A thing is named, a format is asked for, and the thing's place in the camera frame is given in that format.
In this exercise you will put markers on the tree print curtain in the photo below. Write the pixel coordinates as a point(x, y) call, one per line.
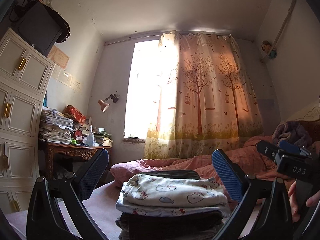
point(204, 97)

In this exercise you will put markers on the dark bag on cabinet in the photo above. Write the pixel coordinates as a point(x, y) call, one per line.
point(39, 25)

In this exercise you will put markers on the carved wooden desk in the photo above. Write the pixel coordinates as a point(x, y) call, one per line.
point(51, 150)

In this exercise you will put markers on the person's right hand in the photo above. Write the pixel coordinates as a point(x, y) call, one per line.
point(312, 201)

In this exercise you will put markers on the white plastic bottle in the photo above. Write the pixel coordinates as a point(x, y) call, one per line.
point(90, 137)

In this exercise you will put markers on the white cartoon print folded garment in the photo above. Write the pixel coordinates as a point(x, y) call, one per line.
point(123, 205)

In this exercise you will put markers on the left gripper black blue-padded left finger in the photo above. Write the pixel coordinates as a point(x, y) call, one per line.
point(45, 219)

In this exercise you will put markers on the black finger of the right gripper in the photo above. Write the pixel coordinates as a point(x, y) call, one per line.
point(271, 151)

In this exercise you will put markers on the white panelled cabinet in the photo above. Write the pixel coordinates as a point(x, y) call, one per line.
point(25, 74)

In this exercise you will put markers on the cream cartoon print pants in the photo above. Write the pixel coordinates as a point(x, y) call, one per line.
point(147, 190)

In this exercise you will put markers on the stack of papers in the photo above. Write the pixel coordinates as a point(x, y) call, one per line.
point(55, 127)

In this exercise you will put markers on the red box on desk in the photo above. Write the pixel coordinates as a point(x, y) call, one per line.
point(74, 114)

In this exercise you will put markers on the grey folded garment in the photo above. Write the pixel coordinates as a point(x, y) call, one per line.
point(171, 234)

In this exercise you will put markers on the stack of books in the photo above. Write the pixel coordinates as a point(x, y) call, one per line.
point(103, 139)

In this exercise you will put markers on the pink plaid quilt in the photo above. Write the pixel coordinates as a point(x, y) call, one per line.
point(247, 157)

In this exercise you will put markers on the purple fleece blanket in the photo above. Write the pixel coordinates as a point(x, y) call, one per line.
point(292, 132)

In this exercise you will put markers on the framed certificate on wall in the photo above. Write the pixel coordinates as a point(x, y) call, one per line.
point(58, 57)

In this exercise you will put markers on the pink wall lamp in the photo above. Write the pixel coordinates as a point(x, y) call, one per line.
point(104, 105)

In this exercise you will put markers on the wooden carved headboard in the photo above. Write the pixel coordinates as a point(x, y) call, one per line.
point(309, 119)

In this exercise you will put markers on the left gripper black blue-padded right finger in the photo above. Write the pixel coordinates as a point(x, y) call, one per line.
point(274, 220)

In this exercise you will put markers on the white wall pipe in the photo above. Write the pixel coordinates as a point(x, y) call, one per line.
point(284, 24)

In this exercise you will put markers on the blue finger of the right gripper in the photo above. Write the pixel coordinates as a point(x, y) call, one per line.
point(293, 149)

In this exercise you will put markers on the plush toy on pipe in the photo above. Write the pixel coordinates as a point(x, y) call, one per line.
point(266, 46)

